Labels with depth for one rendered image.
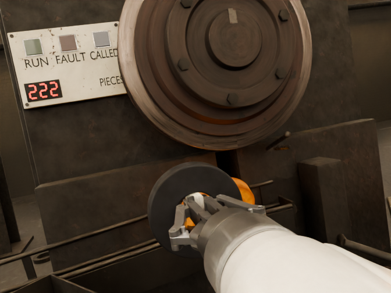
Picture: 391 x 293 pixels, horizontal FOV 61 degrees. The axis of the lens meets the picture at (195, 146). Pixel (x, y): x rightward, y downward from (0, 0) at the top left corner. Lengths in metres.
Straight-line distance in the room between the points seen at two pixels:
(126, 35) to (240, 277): 0.61
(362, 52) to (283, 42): 8.35
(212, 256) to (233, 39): 0.50
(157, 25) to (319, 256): 0.60
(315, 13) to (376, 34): 8.33
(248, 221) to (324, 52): 0.85
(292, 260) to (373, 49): 9.12
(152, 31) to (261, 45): 0.23
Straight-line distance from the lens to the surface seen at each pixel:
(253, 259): 0.25
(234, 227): 0.32
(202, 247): 0.37
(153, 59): 0.73
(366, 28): 9.29
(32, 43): 0.91
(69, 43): 0.90
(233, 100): 0.70
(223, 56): 0.70
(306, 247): 0.25
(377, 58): 9.37
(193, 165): 0.52
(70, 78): 0.89
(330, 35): 1.14
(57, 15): 0.95
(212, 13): 0.74
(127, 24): 0.78
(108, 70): 0.89
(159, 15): 0.75
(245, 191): 0.78
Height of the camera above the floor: 0.98
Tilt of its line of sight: 6 degrees down
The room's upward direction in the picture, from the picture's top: 10 degrees counter-clockwise
